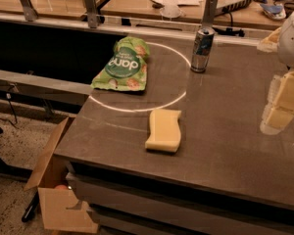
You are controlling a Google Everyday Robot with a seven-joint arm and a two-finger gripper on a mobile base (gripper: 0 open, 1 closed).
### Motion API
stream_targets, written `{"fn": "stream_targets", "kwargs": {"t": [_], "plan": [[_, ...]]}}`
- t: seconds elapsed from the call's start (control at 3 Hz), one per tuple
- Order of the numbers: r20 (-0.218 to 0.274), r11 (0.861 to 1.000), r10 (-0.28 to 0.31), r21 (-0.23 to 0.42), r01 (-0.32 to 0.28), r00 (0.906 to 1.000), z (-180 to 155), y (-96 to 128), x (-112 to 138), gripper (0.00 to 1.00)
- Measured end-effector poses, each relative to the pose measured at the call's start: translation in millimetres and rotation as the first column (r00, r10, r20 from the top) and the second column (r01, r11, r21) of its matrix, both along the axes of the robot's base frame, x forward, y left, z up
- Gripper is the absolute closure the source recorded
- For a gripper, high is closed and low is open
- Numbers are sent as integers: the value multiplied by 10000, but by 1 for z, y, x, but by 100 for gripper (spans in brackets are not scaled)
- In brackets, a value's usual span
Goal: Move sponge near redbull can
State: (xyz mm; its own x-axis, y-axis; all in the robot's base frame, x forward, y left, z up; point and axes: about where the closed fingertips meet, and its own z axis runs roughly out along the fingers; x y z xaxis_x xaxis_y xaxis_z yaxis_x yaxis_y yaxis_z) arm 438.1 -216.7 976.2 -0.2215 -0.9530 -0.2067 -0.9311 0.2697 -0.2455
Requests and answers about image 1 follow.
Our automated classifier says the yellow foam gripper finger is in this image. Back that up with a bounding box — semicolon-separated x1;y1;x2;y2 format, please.
260;70;294;135
257;27;281;53

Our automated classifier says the yellow sponge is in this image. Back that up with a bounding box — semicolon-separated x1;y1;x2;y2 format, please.
145;109;181;153

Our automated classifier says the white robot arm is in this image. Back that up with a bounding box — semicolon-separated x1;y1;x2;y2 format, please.
257;11;294;135

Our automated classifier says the redbull can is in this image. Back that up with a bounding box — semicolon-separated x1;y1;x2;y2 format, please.
190;26;215;72

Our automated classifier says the blue white cloth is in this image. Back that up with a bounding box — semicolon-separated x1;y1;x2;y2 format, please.
261;4;286;21

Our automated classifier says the white power strip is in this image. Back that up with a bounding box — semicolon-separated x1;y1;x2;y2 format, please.
216;0;253;16

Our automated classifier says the white face mask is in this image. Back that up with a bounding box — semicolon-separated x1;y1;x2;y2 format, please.
160;4;182;19

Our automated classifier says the green chip bag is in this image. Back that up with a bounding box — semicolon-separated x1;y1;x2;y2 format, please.
91;36;150;91

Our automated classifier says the orange ball in box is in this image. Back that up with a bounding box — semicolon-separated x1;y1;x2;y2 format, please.
54;184;70;190

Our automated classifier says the cardboard box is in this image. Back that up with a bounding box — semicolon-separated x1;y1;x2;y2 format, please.
24;117;99;235

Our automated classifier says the metal bracket right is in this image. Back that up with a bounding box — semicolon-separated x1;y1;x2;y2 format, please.
201;0;218;26

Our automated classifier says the metal bracket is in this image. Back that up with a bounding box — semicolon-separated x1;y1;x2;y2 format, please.
84;0;99;28
20;0;38;22
201;0;218;26

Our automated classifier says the metal bracket middle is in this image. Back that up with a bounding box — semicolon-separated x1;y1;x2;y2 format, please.
84;0;99;28

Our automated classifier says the metal bracket left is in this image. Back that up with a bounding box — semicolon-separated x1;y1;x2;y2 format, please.
20;0;38;22

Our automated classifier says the black cable on floor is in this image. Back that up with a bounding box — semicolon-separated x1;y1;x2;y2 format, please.
0;91;21;129

